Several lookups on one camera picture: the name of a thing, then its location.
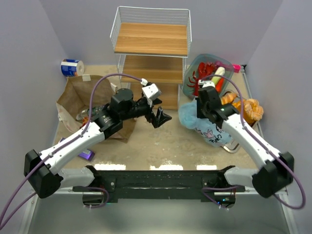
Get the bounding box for light blue plastic bag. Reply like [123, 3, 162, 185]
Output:
[178, 99, 233, 147]

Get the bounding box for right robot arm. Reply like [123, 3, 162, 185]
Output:
[197, 86, 294, 198]

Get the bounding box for brown paper grocery bag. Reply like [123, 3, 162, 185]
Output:
[56, 74, 137, 144]

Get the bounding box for twisted sugar donut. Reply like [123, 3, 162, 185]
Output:
[243, 98, 264, 124]

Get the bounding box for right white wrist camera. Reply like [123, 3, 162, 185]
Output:
[198, 79, 215, 88]

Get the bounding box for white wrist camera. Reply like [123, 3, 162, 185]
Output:
[198, 79, 215, 88]
[140, 78, 161, 101]

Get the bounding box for red candy bag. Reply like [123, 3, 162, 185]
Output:
[82, 117, 89, 127]

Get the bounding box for blue white toilet paper roll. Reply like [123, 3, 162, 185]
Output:
[60, 59, 84, 77]

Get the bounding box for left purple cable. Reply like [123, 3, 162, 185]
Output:
[0, 73, 147, 231]

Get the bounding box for long bread loaf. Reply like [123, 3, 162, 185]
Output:
[220, 92, 237, 105]

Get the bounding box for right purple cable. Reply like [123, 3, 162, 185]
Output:
[199, 74, 307, 210]

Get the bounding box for purple chocolate bar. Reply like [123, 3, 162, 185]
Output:
[58, 137, 96, 161]

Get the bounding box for green label water bottle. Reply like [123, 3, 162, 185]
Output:
[76, 106, 104, 121]

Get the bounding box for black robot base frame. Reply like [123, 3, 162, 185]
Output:
[73, 167, 245, 204]

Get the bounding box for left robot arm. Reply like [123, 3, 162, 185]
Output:
[24, 85, 172, 198]

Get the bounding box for pink small object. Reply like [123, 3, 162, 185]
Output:
[233, 64, 241, 73]

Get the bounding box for red chili pepper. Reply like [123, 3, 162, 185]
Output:
[215, 78, 224, 93]

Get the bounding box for purple cable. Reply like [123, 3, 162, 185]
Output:
[199, 74, 307, 210]
[0, 73, 147, 231]

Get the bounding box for metal tray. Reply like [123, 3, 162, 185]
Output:
[223, 90, 260, 153]

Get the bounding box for green white celery stalk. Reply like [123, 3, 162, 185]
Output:
[211, 66, 225, 85]

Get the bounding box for white wire wooden shelf rack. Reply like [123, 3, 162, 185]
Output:
[110, 6, 192, 110]

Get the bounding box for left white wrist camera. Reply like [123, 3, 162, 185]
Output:
[140, 78, 161, 101]

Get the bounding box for teal plastic food container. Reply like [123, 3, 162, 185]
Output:
[181, 54, 234, 99]

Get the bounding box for red toy lobster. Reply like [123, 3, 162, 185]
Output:
[187, 62, 216, 96]

